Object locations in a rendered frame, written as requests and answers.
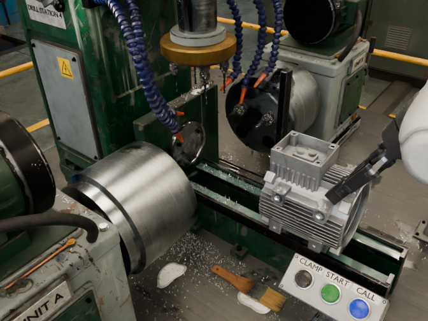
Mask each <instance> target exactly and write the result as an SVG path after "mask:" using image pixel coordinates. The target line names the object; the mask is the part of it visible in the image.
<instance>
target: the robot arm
mask: <svg viewBox="0 0 428 321"><path fill-rule="evenodd" d="M382 140H383V141H382V142H381V143H380V144H379V145H378V148H376V149H375V150H374V151H373V152H372V153H371V154H370V155H369V157H368V158H366V159H365V160H364V161H363V162H361V163H360V164H359V165H358V166H356V167H355V170H354V171H352V172H351V173H350V174H349V176H348V175H346V176H343V177H342V178H341V180H340V181H339V182H338V183H337V184H335V186H333V187H332V188H331V189H330V190H328V191H327V192H326V194H325V195H324V196H325V197H326V198H328V200H330V202H331V203H332V204H333V205H336V204H337V203H339V202H340V201H341V200H342V199H344V198H345V197H346V196H347V195H349V194H352V193H354V192H355V191H356V190H358V189H359V188H361V187H362V186H363V185H365V184H366V183H368V182H370V181H371V180H373V179H375V178H377V177H379V175H380V173H381V172H382V171H384V170H385V169H387V168H390V167H391V166H393V165H394V164H395V163H396V159H401V160H402V162H403V165H404V167H405V168H406V170H407V171H408V172H409V174H410V175H411V176H412V177H414V178H415V179H416V180H418V181H419V182H420V183H423V184H424V185H426V186H428V80H427V82H426V84H425V86H424V87H423V88H422V89H421V90H420V91H418V92H417V93H416V94H415V95H414V96H413V97H412V98H411V99H410V100H409V101H408V102H407V103H406V105H405V106H404V107H403V108H401V109H400V110H399V112H398V113H396V117H395V119H393V121H391V122H390V123H389V124H388V125H387V126H386V127H384V128H383V131H382Z"/></svg>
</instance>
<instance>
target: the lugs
mask: <svg viewBox="0 0 428 321"><path fill-rule="evenodd" d="M276 176H277V175H276V174H275V173H273V172H270V171H267V172H266V174H265V177H264V179H263V180H264V181H265V182H268V183H270V184H272V185H274V183H275V181H276ZM352 206H353V205H352V204H351V203H349V202H346V201H344V200H341V202H340V204H339V207H338V211H339V212H340V213H342V214H345V215H349V214H350V211H351V209H352ZM261 220H263V221H265V222H267V223H269V221H270V219H268V218H266V217H263V216H262V217H261ZM342 250H343V248H342V247H339V248H338V249H337V250H335V249H333V248H330V249H329V251H330V252H331V253H334V254H336V255H339V256H340V255H341V252H342Z"/></svg>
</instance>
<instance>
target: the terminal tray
mask: <svg viewBox="0 0 428 321"><path fill-rule="evenodd" d="M299 146H301V147H299ZM339 147H340V146H338V145H335V144H332V143H329V142H326V141H323V140H321V139H317V138H314V137H311V136H308V135H305V134H302V133H300V132H295V131H291V132H289V133H288V134H287V135H286V136H285V137H284V138H283V139H282V140H281V141H279V142H278V143H277V144H276V145H275V146H274V147H273V148H272V149H271V156H270V172H273V173H275V174H276V175H277V176H276V178H279V177H280V178H281V180H284V179H285V181H286V182H288V181H290V183H291V184H293V183H295V184H296V186H298V185H300V186H301V188H303V187H306V190H309V189H311V192H314V191H315V192H317V190H318V188H319V186H320V181H321V180H322V177H324V175H325V174H326V172H327V171H328V169H330V168H331V167H332V166H333V165H334V164H336V162H337V160H338V154H339ZM307 149H309V150H307ZM316 151H317V152H318V151H320V152H318V153H317V152H316ZM293 152H294V153H293ZM292 153H293V154H292ZM323 154H324V157H325V158H323ZM317 158H318V159H317ZM321 158H322V159H323V160H322V159H321ZM324 159H325V160H324ZM319 160H320V161H319ZM321 161H322V162H321Z"/></svg>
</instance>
